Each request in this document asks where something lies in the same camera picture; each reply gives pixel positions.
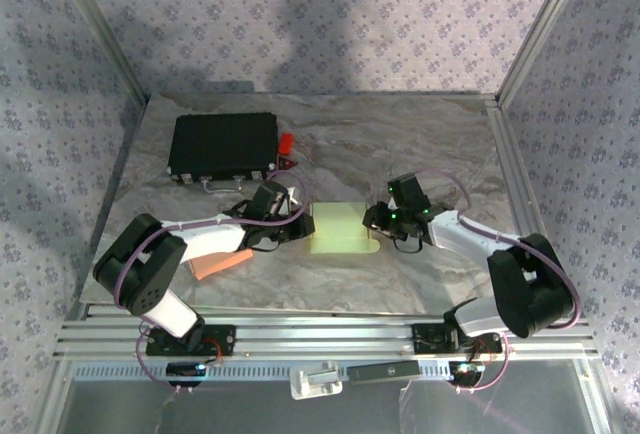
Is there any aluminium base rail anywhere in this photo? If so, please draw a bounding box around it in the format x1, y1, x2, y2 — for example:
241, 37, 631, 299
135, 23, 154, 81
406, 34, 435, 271
52, 306, 601, 361

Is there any grey metal base panel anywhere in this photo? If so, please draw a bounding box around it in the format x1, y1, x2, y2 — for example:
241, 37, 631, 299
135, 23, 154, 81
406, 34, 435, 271
37, 359, 614, 434

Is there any orange paper box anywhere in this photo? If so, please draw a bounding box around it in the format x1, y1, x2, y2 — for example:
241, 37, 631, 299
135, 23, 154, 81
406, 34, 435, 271
189, 248, 254, 281

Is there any small left controller board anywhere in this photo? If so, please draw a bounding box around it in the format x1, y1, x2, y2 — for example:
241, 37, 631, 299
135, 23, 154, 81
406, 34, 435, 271
166, 361, 209, 388

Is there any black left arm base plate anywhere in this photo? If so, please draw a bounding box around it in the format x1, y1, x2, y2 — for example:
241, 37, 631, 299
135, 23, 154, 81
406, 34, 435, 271
144, 323, 237, 358

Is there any grey slotted cable duct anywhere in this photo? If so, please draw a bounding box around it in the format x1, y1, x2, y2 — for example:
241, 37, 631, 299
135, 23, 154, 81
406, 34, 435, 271
69, 359, 454, 381

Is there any white plastic bracket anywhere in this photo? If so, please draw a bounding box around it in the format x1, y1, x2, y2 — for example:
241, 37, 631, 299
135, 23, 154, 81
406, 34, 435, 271
289, 359, 344, 400

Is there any small right controller board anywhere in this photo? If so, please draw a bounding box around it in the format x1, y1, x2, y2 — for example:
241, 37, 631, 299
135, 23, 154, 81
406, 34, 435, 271
448, 361, 487, 388

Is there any aluminium frame post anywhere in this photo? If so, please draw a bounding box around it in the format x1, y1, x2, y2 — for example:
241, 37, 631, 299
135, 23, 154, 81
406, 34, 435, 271
494, 0, 594, 108

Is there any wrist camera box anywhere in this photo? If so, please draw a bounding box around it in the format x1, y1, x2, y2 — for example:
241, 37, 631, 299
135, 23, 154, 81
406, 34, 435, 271
251, 181, 305, 218
388, 173, 432, 211

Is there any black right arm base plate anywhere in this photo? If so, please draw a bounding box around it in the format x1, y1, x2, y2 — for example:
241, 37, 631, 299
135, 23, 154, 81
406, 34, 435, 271
412, 322, 504, 356

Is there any green paper box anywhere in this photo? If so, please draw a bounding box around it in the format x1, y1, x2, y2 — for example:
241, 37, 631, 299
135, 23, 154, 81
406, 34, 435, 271
305, 201, 380, 255

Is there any small controller board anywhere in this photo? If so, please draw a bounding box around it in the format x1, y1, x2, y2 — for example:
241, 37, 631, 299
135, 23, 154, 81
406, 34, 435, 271
448, 361, 487, 388
166, 361, 209, 388

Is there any black ribbed carrying case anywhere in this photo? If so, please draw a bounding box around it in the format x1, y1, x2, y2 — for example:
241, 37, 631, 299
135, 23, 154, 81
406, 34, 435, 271
166, 111, 280, 195

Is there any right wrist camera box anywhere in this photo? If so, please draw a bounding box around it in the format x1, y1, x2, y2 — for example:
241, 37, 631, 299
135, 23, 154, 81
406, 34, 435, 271
388, 173, 432, 211

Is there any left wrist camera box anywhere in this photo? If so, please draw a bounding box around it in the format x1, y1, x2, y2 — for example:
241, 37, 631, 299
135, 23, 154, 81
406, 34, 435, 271
251, 181, 305, 218

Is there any aluminium side rail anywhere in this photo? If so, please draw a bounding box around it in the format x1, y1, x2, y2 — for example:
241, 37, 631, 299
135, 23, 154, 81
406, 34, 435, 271
487, 96, 569, 315

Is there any dark rectangular bar device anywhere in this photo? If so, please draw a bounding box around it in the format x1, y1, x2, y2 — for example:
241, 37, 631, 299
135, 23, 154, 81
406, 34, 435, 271
347, 359, 422, 385

